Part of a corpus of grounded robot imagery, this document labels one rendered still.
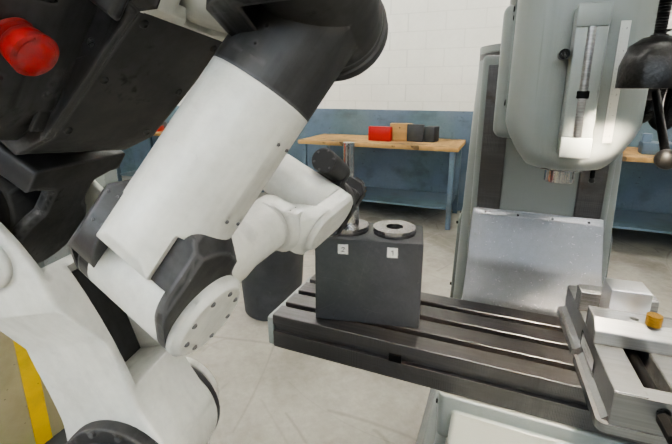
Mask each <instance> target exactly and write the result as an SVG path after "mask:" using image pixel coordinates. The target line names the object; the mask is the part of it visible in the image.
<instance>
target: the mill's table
mask: <svg viewBox="0 0 672 444"><path fill-rule="evenodd" d="M268 336H269V343H271V344H274V346H277V347H280V348H284V349H288V350H291V351H295V352H299V353H303V354H306V355H310V356H314V357H317V358H321V359H325V360H328V361H332V362H336V363H340V364H343V365H347V366H351V367H354V368H358V369H362V370H366V371H369V372H373V373H377V374H380V375H384V376H388V377H392V378H395V379H399V380H403V381H406V382H410V383H414V384H418V385H421V386H425V387H429V388H432V389H436V390H440V391H444V392H447V393H451V394H455V395H458V396H462V397H466V398H469V399H473V400H477V401H481V402H484V403H488V404H492V405H495V406H499V407H503V408H507V409H510V410H514V411H518V412H521V413H525V414H529V415H533V416H536V417H540V418H544V419H547V420H551V421H555V422H559V423H562V424H566V425H570V426H573V427H577V428H581V429H585V430H588V431H592V432H596V433H599V434H603V435H607V436H611V437H614V438H618V439H622V440H625V441H629V442H633V443H636V444H650V443H645V442H641V441H637V440H633V439H628V438H624V437H620V436H616V435H612V434H607V433H604V432H601V431H599V430H598V429H596V427H595V426H594V424H593V421H592V418H591V415H590V412H589V409H588V406H587V403H586V400H585V397H584V394H583V391H582V388H581V385H580V382H579V379H578V376H577V373H576V369H575V366H574V363H573V356H572V355H571V354H570V351H569V348H568V345H567V342H566V339H565V336H564V333H563V330H562V327H561V324H560V321H559V318H558V317H554V316H548V315H543V314H537V313H532V312H527V311H521V310H516V309H510V308H505V307H499V306H494V305H489V304H483V303H478V302H472V301H467V300H461V299H456V298H451V297H445V296H440V295H434V294H429V293H423V292H421V302H420V319H419V328H409V327H399V326H390V325H381V324H371V323H362V322H352V321H343V320H333V319H324V318H317V317H316V292H315V275H314V276H310V277H309V278H308V279H307V280H306V281H305V282H304V283H303V284H302V285H301V286H300V287H299V288H298V289H296V290H295V291H294V292H293V293H292V294H291V295H290V296H289V297H288V298H287V299H286V300H285V301H284V302H283V303H282V304H280V305H279V306H278V307H277V308H276V309H275V310H274V311H273V312H272V313H271V314H270V315H269V316H268Z"/></svg>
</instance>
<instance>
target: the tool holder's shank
mask: <svg viewBox="0 0 672 444"><path fill-rule="evenodd" d="M354 159H355V142H343V161H344V162H345V163H346V164H347V165H348V166H349V168H350V175H349V176H352V177H353V178H354Z"/></svg>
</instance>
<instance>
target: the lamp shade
mask: <svg viewBox="0 0 672 444"><path fill-rule="evenodd" d="M615 88H617V89H650V88H672V36H671V35H669V34H654V35H650V37H645V38H642V39H641V40H639V41H637V42H636V43H634V44H633V45H631V46H629V47H628V49H627V51H626V53H625V55H624V56H623V58H622V60H621V62H620V64H619V66H618V71H617V77H616V84H615Z"/></svg>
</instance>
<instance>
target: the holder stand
mask: <svg viewBox="0 0 672 444"><path fill-rule="evenodd" d="M423 248H424V242H423V226H421V225H414V224H412V223H410V222H406V221H401V220H383V221H379V222H376V223H372V222H367V221H365V220H363V219H359V225H357V226H354V227H344V229H343V230H342V232H341V233H340V235H337V236H333V237H328V238H327V239H326V240H325V241H323V242H322V243H321V244H320V245H319V246H318V247H317V248H315V292H316V317H317V318H324V319H333V320H343V321H352V322H362V323H371V324H381V325H390V326H399V327H409V328H419V319H420V302H421V284H422V266H423Z"/></svg>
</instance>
